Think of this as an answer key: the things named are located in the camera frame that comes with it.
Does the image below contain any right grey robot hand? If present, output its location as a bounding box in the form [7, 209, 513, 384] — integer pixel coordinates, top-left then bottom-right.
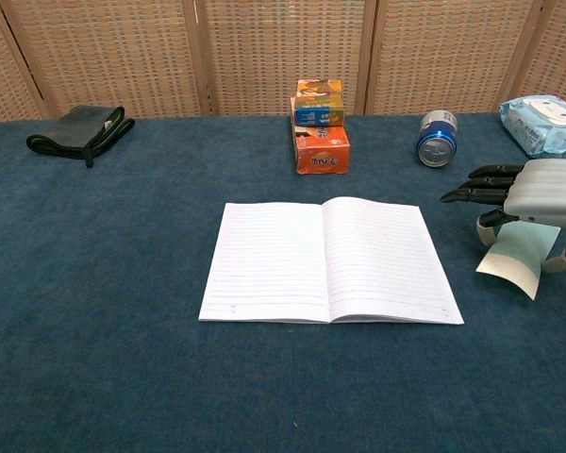
[440, 158, 566, 275]

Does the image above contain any woven wooden folding screen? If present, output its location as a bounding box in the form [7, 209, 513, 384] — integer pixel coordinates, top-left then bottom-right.
[0, 0, 566, 126]

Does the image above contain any orange cardboard box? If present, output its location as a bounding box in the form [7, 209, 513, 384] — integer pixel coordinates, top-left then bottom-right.
[290, 116, 352, 176]

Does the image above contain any open white lined notebook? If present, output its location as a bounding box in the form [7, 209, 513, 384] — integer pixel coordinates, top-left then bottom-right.
[198, 196, 465, 326]

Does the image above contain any teal and cream bookmark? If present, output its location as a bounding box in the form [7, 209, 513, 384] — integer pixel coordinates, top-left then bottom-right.
[474, 222, 562, 301]

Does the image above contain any light blue wet wipes pack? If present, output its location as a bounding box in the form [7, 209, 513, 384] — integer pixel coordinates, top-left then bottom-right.
[499, 95, 566, 159]

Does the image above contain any blue aluminium can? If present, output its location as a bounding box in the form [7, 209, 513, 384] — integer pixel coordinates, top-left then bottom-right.
[416, 109, 458, 168]

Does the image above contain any dark teal table cloth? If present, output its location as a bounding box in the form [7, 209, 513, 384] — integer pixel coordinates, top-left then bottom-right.
[0, 111, 566, 453]

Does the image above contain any black folded pouch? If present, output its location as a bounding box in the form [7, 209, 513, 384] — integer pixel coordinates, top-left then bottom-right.
[25, 105, 137, 169]

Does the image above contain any blue and yellow small box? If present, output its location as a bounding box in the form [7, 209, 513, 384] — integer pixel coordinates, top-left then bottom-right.
[290, 78, 345, 127]

